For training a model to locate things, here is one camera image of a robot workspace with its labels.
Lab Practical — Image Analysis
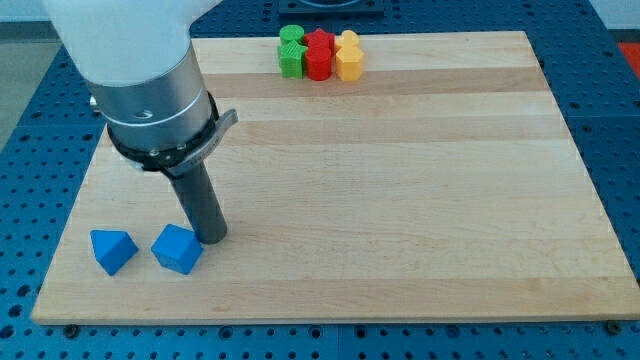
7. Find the black clamp ring with lever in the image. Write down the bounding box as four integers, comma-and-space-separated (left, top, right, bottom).
107, 93, 238, 178

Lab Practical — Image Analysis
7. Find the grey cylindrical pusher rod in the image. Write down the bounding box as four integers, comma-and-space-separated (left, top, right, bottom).
169, 162, 227, 245

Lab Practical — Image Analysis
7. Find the blue cube block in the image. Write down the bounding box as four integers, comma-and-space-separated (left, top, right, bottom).
151, 224, 203, 275

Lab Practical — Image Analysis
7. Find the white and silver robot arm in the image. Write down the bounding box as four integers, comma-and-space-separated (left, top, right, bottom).
43, 0, 238, 244

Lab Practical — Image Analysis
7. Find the blue triangle block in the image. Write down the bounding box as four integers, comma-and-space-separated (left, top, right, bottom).
90, 230, 139, 276

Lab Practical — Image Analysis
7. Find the green star block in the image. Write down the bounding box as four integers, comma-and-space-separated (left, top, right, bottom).
278, 41, 308, 79

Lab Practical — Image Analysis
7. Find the green cylinder block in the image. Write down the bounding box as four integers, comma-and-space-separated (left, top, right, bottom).
279, 24, 305, 45

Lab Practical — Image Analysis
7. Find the red cylinder block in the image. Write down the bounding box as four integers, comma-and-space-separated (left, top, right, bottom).
305, 47, 332, 81

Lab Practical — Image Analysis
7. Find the red star block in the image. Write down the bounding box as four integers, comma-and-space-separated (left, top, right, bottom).
303, 28, 335, 51

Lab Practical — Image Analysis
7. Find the yellow hexagon block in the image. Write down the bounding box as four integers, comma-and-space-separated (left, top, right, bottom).
336, 46, 364, 81

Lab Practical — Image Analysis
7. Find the light wooden board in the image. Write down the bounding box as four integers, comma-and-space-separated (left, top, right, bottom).
31, 31, 639, 325

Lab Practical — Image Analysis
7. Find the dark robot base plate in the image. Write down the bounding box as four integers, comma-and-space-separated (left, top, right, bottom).
278, 0, 385, 16

